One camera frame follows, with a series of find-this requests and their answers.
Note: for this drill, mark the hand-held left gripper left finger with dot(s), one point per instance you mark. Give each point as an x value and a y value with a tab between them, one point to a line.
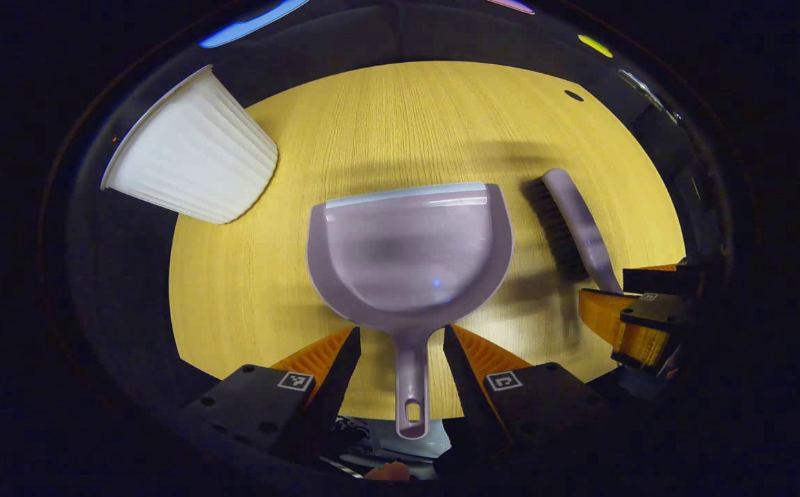
330	386

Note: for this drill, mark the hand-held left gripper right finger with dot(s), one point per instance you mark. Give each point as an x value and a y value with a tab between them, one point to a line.
465	376

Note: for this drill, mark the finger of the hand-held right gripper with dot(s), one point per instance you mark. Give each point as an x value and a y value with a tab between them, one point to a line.
603	310
662	279

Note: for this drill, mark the small lavender broom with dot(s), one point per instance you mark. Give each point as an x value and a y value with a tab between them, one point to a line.
579	221

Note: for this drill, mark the lavender plastic dustpan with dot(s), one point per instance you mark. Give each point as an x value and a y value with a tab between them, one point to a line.
406	255

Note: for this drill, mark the white ribbed garbage bin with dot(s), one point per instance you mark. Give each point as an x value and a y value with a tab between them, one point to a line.
192	152

